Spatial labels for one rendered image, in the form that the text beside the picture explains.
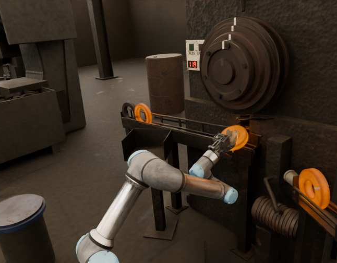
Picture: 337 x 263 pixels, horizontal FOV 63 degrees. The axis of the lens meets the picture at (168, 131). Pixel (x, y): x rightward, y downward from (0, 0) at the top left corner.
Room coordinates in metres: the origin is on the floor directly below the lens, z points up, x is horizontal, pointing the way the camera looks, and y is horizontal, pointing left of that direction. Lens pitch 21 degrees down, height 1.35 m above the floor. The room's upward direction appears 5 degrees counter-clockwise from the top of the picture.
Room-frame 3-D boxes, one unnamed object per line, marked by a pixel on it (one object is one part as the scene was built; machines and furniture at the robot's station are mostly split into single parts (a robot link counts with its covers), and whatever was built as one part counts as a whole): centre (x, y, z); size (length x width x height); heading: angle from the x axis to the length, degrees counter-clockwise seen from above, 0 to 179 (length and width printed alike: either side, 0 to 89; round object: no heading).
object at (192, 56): (1.71, -0.24, 1.15); 0.26 x 0.02 x 0.18; 39
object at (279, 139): (1.21, -0.53, 0.68); 0.11 x 0.08 x 0.24; 129
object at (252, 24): (1.38, -0.37, 1.11); 0.47 x 0.06 x 0.47; 39
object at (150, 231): (1.58, 0.13, 0.36); 0.26 x 0.20 x 0.72; 74
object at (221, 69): (1.32, -0.30, 1.11); 0.28 x 0.06 x 0.28; 39
